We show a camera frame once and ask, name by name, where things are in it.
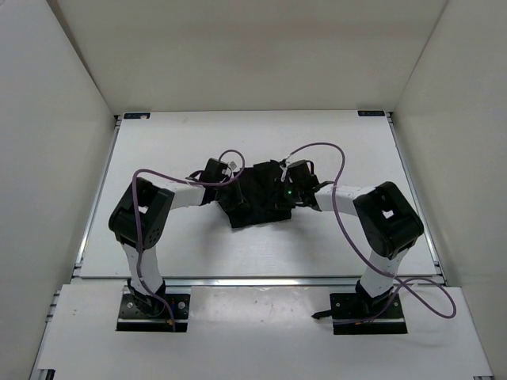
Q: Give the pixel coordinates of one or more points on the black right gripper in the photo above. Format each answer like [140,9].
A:
[288,183]

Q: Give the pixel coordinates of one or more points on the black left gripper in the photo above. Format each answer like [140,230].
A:
[236,195]

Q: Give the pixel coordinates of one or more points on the black pleated skirt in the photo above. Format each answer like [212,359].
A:
[256,197]

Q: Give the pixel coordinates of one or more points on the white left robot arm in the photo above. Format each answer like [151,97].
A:
[139,218]

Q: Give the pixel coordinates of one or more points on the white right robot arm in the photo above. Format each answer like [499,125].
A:
[390,224]

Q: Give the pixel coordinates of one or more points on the right corner label sticker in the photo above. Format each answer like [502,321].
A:
[371,113]

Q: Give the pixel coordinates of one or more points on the corner label sticker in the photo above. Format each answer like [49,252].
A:
[371,113]
[136,116]

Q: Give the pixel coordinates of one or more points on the left corner label sticker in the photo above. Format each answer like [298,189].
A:
[136,116]

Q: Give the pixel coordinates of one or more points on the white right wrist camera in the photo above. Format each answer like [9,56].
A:
[284,164]

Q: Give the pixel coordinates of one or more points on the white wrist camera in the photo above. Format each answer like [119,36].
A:
[284,164]
[233,164]

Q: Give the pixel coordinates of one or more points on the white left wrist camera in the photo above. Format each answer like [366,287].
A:
[233,164]

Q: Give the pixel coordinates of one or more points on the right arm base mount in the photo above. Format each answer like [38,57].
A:
[349,317]

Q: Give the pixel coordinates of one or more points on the aluminium table rail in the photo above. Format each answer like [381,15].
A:
[318,281]

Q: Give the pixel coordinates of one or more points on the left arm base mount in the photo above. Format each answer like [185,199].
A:
[133,317]

